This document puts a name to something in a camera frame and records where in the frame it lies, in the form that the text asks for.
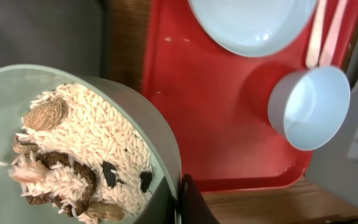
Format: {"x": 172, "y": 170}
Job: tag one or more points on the green bowl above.
{"x": 20, "y": 83}

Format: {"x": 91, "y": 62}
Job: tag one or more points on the light blue bowl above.
{"x": 308, "y": 107}

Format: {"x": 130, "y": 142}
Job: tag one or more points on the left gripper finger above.
{"x": 194, "y": 209}

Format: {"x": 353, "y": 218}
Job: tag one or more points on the light blue plate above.
{"x": 253, "y": 28}

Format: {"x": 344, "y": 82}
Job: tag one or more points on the rice and peanut leftovers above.
{"x": 78, "y": 153}

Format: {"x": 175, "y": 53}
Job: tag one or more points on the pink plastic fork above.
{"x": 330, "y": 44}

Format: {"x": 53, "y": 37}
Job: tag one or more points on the red serving tray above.
{"x": 216, "y": 103}

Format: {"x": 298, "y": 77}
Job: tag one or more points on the black plastic tray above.
{"x": 71, "y": 35}

